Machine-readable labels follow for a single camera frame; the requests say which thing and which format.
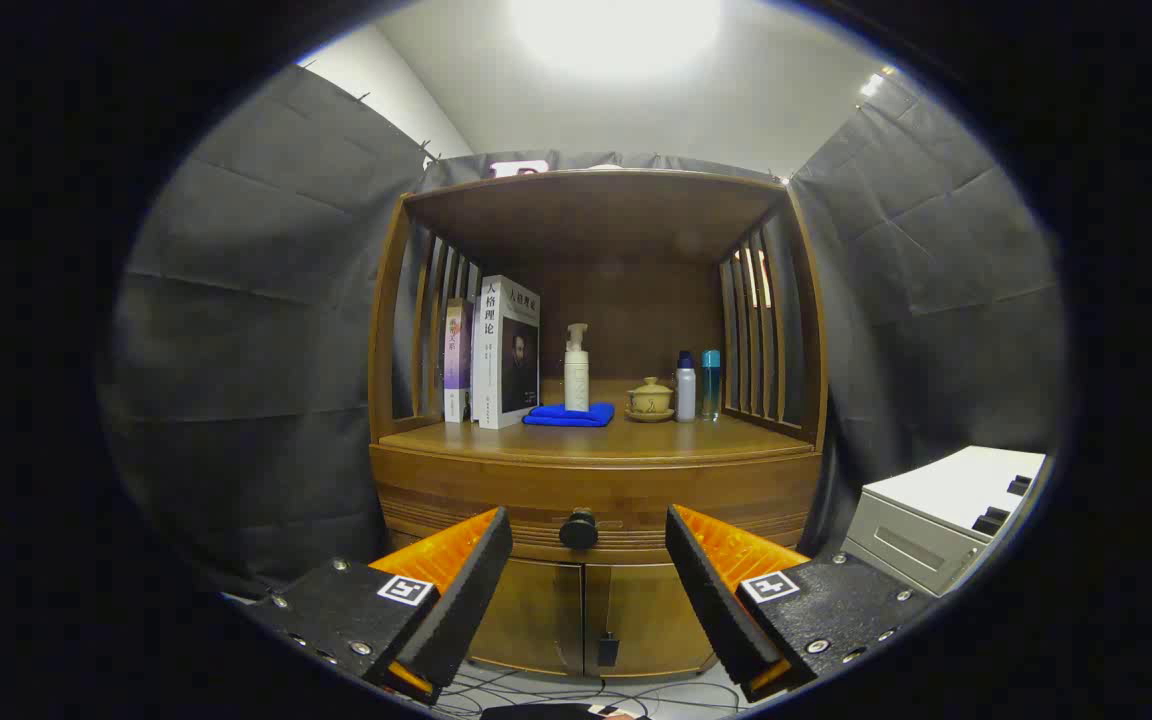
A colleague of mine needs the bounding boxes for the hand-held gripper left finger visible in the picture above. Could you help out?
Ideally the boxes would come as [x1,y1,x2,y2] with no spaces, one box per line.
[236,506,514,706]

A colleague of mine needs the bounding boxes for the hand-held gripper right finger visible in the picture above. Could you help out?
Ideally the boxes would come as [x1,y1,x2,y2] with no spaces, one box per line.
[665,504,937,703]

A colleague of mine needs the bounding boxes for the brown wooden drawer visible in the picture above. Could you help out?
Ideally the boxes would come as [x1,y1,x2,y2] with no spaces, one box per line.
[372,445,823,564]

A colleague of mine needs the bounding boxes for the black drawer knob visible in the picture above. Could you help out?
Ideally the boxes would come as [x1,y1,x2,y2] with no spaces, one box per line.
[559,507,600,550]

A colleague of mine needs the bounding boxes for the wooden cabinet door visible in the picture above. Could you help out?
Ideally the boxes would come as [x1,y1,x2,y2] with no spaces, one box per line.
[584,563,727,679]
[471,560,585,676]

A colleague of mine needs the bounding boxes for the wooden countertop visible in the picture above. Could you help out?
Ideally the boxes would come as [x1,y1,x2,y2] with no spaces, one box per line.
[381,378,817,466]

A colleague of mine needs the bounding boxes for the white plastic drawer unit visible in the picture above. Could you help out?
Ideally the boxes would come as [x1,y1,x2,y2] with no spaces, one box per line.
[841,445,1049,598]

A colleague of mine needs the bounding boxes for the brown wooden cabinet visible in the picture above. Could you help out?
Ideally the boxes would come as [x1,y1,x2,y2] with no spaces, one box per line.
[368,168,829,681]

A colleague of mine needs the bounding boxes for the beige lidded teacup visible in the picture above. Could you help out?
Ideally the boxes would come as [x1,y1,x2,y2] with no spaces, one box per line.
[624,376,677,423]

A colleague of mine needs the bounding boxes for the blue folded cloth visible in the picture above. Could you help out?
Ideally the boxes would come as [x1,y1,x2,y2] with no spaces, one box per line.
[523,402,616,428]

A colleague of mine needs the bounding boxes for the white pump bottle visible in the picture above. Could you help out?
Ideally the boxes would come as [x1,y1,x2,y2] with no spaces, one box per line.
[563,323,591,413]

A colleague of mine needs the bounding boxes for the purple book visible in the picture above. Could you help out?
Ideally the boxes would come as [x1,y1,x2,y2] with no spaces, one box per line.
[442,298,475,423]

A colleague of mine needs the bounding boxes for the white portrait book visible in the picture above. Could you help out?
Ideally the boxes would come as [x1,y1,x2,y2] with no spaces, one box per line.
[471,275,541,430]

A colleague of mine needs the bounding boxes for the black floor cables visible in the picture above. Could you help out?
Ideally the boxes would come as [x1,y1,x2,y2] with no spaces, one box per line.
[431,665,747,720]

